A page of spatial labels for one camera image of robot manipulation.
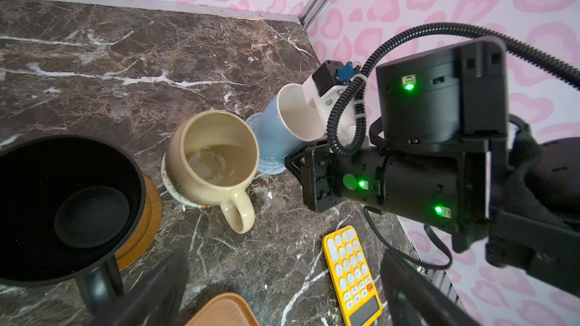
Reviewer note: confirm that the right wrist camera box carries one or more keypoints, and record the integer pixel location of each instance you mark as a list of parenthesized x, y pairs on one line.
[(443, 95)]

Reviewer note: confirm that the brown wooden coaster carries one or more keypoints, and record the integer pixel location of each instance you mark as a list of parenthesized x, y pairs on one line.
[(140, 231)]

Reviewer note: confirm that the light blue mug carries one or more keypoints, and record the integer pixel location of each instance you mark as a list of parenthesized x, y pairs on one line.
[(287, 123)]

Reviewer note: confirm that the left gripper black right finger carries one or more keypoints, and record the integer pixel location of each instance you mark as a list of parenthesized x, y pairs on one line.
[(413, 300)]

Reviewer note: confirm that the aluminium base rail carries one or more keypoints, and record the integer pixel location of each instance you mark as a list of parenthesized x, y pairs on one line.
[(442, 281)]

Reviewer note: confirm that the multicolour woven coaster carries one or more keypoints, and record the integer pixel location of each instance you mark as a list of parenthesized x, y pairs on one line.
[(171, 189)]

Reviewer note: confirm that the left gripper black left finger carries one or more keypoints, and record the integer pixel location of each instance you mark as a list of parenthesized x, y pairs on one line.
[(154, 300)]

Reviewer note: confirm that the grey woven coaster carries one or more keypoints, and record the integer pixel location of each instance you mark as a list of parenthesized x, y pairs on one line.
[(267, 165)]

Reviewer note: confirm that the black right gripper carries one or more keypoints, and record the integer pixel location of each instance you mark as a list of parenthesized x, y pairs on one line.
[(327, 179)]

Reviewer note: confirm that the black mug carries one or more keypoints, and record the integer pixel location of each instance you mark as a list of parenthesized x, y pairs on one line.
[(37, 177)]

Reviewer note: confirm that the cream yellow mug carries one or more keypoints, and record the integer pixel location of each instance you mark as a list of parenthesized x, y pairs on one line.
[(211, 160)]

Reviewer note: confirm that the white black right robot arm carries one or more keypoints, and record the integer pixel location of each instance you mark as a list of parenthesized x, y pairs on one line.
[(529, 217)]

